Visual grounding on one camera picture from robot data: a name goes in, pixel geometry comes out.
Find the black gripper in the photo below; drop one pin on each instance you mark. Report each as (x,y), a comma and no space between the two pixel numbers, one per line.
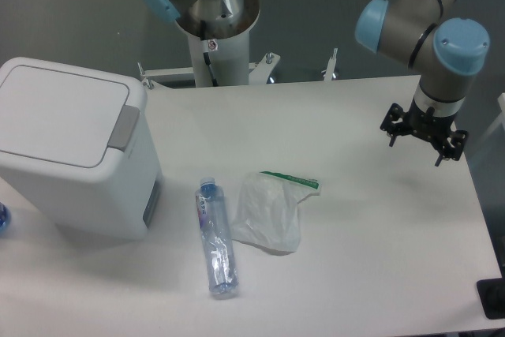
(449,144)

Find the white push-button trash can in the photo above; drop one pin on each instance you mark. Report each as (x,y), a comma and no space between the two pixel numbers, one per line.
(75,142)

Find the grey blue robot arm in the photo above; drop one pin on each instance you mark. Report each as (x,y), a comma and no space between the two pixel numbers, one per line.
(447,53)

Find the black device at right edge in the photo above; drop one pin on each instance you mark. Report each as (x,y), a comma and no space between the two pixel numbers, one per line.
(491,293)

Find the clear bag green strip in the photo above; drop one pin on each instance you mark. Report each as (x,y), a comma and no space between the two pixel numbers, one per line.
(267,211)

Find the clear plastic water bottle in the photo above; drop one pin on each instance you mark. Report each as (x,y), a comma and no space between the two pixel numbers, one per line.
(216,240)

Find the blue bottle at left edge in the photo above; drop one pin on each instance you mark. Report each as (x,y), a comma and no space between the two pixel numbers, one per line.
(5,218)

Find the white frame at right edge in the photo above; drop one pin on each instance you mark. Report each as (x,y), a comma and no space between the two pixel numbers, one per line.
(488,139)

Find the white pedestal base frame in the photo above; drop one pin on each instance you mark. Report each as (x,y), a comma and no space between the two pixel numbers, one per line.
(211,72)

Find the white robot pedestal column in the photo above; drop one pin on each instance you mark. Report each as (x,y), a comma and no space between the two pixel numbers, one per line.
(217,32)

